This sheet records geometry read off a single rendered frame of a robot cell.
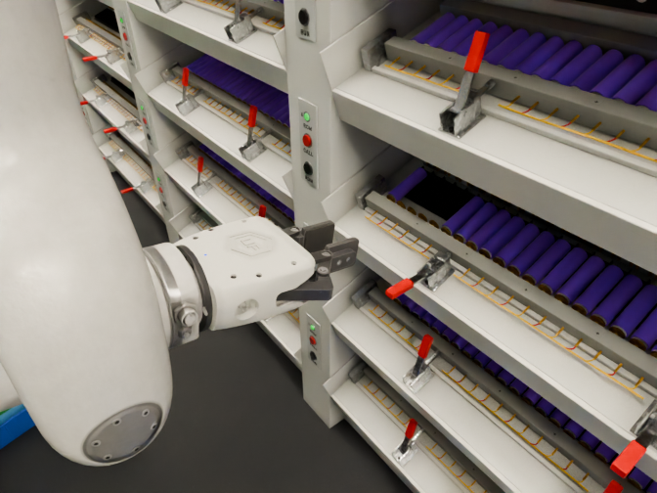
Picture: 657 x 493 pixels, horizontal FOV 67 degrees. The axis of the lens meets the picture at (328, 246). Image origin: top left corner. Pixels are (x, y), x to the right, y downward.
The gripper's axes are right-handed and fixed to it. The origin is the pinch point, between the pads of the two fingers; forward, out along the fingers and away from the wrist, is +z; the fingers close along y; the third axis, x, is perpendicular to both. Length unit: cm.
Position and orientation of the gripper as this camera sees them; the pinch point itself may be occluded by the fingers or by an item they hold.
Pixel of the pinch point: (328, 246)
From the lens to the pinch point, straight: 50.4
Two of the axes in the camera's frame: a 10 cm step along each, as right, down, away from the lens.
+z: 7.7, -2.3, 5.9
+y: -6.2, -4.7, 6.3
